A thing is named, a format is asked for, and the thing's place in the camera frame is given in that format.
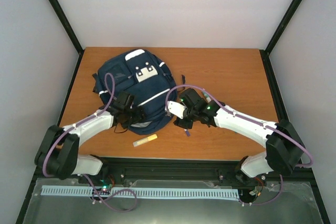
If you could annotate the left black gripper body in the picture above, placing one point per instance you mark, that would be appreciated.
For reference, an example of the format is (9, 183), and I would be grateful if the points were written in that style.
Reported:
(131, 118)

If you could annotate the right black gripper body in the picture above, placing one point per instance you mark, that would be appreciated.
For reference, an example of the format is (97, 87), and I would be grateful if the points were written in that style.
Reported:
(188, 125)

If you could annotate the navy blue backpack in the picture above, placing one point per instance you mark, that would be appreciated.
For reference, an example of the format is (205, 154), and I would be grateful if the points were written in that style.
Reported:
(142, 74)

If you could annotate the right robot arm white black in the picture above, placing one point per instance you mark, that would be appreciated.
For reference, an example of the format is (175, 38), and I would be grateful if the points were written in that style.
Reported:
(283, 146)

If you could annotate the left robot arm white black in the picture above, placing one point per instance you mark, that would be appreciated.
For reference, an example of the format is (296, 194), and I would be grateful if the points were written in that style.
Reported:
(58, 155)

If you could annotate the green capped marker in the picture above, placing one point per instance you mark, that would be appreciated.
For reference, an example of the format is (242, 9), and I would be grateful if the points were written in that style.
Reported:
(206, 96)

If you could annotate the yellow highlighter pen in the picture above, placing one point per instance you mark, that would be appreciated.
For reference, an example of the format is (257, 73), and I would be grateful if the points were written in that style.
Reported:
(145, 140)

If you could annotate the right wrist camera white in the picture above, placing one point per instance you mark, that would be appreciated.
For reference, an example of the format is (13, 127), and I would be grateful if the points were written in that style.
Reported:
(176, 109)

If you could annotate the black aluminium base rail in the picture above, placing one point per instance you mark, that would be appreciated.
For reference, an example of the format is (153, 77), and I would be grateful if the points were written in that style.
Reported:
(121, 171)

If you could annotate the light blue cable duct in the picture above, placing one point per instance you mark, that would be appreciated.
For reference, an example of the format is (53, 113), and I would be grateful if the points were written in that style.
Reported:
(141, 193)

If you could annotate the left black frame post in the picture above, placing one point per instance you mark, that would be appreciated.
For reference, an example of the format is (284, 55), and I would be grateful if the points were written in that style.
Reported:
(55, 4)

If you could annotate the black frame post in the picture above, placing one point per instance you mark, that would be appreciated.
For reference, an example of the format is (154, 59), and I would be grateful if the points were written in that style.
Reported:
(55, 4)
(291, 10)

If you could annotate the right black frame post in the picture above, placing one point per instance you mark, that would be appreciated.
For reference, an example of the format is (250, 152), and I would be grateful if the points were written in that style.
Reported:
(291, 10)

